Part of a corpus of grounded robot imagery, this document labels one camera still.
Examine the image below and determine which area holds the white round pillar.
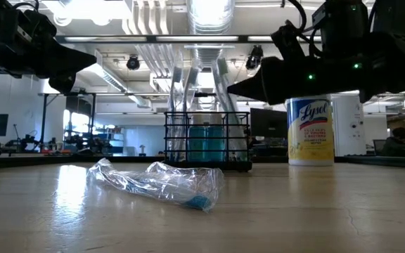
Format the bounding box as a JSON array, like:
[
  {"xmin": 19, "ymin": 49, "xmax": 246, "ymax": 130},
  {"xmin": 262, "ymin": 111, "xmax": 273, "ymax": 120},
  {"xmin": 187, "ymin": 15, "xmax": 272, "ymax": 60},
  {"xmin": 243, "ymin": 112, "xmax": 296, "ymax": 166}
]
[{"xmin": 330, "ymin": 94, "xmax": 367, "ymax": 157}]

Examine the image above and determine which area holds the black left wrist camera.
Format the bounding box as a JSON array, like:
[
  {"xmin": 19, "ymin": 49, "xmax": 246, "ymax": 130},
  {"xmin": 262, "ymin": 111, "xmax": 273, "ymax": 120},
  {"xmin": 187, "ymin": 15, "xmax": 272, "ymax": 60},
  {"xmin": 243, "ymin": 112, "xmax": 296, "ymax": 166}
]
[{"xmin": 11, "ymin": 6, "xmax": 58, "ymax": 39}]

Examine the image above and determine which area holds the silver ventilation duct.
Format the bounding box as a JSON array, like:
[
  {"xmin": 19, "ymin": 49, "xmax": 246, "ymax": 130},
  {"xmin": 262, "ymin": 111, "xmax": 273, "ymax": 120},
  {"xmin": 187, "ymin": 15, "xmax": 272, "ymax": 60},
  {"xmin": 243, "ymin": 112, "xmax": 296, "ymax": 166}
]
[{"xmin": 187, "ymin": 0, "xmax": 236, "ymax": 73}]

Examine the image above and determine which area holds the black computer monitor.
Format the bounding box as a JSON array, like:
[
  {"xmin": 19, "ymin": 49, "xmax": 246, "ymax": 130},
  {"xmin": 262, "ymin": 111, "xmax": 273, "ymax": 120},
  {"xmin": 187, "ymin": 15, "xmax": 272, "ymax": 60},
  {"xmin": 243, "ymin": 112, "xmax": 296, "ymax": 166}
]
[{"xmin": 250, "ymin": 105, "xmax": 288, "ymax": 157}]

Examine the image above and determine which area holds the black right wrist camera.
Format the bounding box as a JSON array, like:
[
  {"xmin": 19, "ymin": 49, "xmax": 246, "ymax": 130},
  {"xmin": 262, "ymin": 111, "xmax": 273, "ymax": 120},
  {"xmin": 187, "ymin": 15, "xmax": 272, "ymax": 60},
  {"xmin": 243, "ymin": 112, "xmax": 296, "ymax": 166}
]
[{"xmin": 311, "ymin": 0, "xmax": 369, "ymax": 57}]

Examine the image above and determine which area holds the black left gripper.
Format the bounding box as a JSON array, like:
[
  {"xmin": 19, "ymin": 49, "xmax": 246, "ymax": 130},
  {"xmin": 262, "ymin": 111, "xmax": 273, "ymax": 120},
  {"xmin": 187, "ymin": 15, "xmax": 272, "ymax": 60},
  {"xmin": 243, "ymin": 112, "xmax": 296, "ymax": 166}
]
[{"xmin": 0, "ymin": 37, "xmax": 97, "ymax": 95}]

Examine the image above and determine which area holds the black metal stand frame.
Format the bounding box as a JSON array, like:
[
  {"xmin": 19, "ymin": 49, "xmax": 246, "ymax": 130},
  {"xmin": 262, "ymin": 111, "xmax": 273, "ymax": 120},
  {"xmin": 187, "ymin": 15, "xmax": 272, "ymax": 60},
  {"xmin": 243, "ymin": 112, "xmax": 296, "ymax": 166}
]
[{"xmin": 39, "ymin": 91, "xmax": 98, "ymax": 153}]

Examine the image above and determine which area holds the black wire basket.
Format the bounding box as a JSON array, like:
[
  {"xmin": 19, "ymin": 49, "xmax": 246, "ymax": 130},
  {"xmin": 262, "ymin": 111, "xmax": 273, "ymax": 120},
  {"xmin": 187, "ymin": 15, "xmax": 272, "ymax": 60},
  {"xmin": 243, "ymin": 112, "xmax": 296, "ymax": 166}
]
[{"xmin": 163, "ymin": 111, "xmax": 252, "ymax": 172}]

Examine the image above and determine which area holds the black ceiling spotlight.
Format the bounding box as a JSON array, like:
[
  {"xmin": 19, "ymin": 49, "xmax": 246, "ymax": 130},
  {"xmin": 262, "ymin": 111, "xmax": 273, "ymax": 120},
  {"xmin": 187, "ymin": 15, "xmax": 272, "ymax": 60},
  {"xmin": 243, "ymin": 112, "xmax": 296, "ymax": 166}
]
[
  {"xmin": 125, "ymin": 55, "xmax": 141, "ymax": 71},
  {"xmin": 245, "ymin": 44, "xmax": 264, "ymax": 70}
]

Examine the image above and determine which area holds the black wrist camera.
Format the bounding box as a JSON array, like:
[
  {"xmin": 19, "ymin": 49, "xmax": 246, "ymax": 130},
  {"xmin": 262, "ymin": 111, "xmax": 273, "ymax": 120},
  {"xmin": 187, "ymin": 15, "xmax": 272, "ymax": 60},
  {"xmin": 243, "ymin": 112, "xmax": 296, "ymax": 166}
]
[
  {"xmin": 11, "ymin": 6, "xmax": 58, "ymax": 39},
  {"xmin": 311, "ymin": 0, "xmax": 369, "ymax": 57}
]

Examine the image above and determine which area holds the person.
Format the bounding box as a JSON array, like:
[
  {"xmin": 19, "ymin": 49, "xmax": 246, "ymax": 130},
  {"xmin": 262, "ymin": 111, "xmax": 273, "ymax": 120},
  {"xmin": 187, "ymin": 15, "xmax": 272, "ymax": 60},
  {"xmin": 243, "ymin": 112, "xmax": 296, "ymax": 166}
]
[{"xmin": 381, "ymin": 126, "xmax": 405, "ymax": 157}]

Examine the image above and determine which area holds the Lysol wipes canister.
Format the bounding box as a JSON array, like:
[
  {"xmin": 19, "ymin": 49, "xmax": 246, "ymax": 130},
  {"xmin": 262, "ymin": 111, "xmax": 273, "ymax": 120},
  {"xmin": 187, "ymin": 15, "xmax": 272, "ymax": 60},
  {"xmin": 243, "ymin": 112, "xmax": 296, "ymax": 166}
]
[{"xmin": 285, "ymin": 94, "xmax": 335, "ymax": 167}]

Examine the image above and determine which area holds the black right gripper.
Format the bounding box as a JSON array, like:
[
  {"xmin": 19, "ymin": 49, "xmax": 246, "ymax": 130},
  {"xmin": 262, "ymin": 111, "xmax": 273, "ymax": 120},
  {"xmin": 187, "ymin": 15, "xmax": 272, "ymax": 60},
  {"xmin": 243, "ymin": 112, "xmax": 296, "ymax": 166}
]
[{"xmin": 227, "ymin": 20, "xmax": 368, "ymax": 105}]

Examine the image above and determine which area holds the teal mouthwash bottle white cap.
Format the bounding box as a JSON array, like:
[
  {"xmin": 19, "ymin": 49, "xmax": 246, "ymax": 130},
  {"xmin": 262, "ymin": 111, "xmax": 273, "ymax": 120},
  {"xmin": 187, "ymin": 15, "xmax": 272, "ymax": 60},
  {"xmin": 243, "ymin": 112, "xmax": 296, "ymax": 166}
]
[
  {"xmin": 206, "ymin": 114, "xmax": 226, "ymax": 162},
  {"xmin": 188, "ymin": 114, "xmax": 207, "ymax": 162}
]

